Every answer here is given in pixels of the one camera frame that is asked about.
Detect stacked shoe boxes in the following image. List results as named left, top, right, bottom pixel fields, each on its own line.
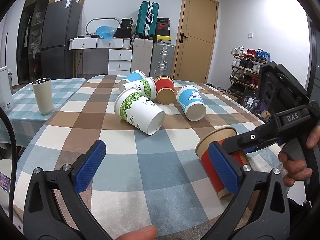
left=155, top=17, right=171, bottom=40

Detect blue bunny paper cup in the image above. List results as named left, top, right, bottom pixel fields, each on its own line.
left=176, top=85, right=207, bottom=121

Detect silver aluminium suitcase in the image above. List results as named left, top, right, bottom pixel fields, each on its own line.
left=150, top=42, right=175, bottom=78

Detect person's right hand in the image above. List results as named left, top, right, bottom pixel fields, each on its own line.
left=278, top=126, right=320, bottom=187

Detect white drawer desk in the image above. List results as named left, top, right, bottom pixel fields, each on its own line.
left=69, top=37, right=132, bottom=77

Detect blue checked side tablecloth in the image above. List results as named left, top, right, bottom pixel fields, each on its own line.
left=6, top=78, right=86, bottom=147

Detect teal suitcase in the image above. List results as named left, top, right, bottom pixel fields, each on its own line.
left=136, top=1, right=159, bottom=37

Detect shoe rack with shoes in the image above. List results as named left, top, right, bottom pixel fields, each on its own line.
left=227, top=46, right=271, bottom=100

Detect wooden door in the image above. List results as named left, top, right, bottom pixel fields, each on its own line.
left=171, top=0, right=219, bottom=83

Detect beige suitcase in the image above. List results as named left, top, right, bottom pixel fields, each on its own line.
left=131, top=38, right=153, bottom=76

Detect white humidifier appliance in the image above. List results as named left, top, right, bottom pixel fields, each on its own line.
left=0, top=66, right=14, bottom=112

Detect black glass cabinet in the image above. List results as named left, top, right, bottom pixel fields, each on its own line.
left=17, top=0, right=55, bottom=85

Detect red kraft cup far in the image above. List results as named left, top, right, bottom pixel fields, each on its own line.
left=155, top=76, right=175, bottom=105

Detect white green paper cup far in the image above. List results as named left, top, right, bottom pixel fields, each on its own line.
left=120, top=77, right=157, bottom=100

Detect black bag on desk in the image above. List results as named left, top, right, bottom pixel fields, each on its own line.
left=114, top=18, right=133, bottom=38

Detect white green paper cup near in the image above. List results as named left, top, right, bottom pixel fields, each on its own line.
left=114, top=88, right=166, bottom=135

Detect white green paper cup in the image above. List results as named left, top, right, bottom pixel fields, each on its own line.
left=114, top=88, right=166, bottom=135
left=120, top=77, right=157, bottom=100

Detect blue paper cup far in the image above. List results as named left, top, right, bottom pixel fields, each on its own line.
left=119, top=70, right=146, bottom=92

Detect person's left hand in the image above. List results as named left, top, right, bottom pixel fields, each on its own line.
left=117, top=225, right=157, bottom=240

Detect black refrigerator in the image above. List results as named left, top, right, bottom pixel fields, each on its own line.
left=41, top=0, right=82, bottom=80

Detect red kraft paper cup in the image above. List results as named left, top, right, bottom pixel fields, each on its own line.
left=195, top=127, right=243, bottom=199

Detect beige steel tumbler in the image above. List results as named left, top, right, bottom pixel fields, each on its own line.
left=32, top=77, right=54, bottom=115

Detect blue plastic bag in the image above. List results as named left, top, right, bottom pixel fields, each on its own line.
left=96, top=25, right=117, bottom=41

